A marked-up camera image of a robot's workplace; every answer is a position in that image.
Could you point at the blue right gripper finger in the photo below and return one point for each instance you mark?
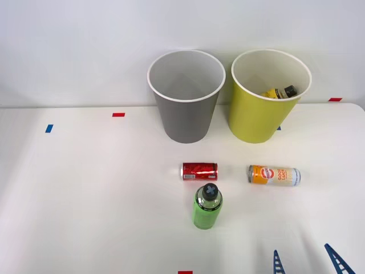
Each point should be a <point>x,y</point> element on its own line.
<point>278,264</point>
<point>340,262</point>

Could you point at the orange and white drink can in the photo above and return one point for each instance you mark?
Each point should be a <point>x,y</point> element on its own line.
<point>273,175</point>

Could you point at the green bottle with black cap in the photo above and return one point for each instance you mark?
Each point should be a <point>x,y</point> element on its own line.
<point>206,215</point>

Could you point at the red drink can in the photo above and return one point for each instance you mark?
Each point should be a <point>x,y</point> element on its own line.
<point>201,171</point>

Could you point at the yellow-green plastic waste bin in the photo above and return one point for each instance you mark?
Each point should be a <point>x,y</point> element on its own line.
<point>253,120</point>

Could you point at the yellow bottle with black cap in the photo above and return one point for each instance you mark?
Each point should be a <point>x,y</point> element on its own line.
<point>280,93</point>

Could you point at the grey plastic waste bin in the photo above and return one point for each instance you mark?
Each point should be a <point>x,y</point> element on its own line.
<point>185,120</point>

